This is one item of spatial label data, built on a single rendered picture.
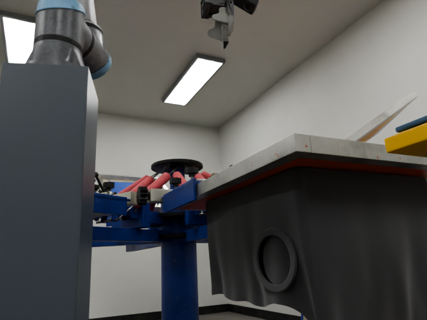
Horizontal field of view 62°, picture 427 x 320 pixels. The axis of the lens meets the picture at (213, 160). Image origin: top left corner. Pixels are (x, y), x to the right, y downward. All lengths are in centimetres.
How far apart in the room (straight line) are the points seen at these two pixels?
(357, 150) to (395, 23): 301
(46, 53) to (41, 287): 51
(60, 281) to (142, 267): 466
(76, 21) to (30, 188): 44
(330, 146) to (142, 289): 484
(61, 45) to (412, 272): 101
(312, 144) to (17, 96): 63
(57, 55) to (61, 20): 11
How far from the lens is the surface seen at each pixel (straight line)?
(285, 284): 84
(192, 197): 111
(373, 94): 370
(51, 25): 100
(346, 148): 79
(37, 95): 88
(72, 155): 81
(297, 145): 70
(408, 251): 102
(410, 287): 103
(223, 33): 110
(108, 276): 532
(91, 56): 109
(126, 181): 338
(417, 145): 68
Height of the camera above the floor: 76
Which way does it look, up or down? 16 degrees up
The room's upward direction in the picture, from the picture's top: 3 degrees counter-clockwise
